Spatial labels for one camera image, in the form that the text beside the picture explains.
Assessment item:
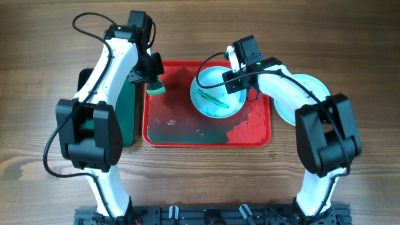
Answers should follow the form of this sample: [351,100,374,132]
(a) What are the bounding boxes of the light blue plate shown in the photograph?
[190,66,246,119]
[274,74,331,126]

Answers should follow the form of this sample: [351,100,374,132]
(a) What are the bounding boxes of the red plastic tray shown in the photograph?
[142,60,272,148]

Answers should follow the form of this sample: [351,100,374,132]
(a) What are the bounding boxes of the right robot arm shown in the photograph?
[222,36,361,223]

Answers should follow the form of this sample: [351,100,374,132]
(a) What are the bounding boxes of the dark green rectangular tray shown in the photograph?
[74,67,136,147]

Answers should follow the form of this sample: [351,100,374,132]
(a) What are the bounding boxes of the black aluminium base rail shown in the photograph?
[73,204,353,225]

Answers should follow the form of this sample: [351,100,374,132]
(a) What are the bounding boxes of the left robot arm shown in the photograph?
[43,11,165,224]

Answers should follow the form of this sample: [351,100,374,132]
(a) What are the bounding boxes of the green sponge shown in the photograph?
[146,76,166,96]

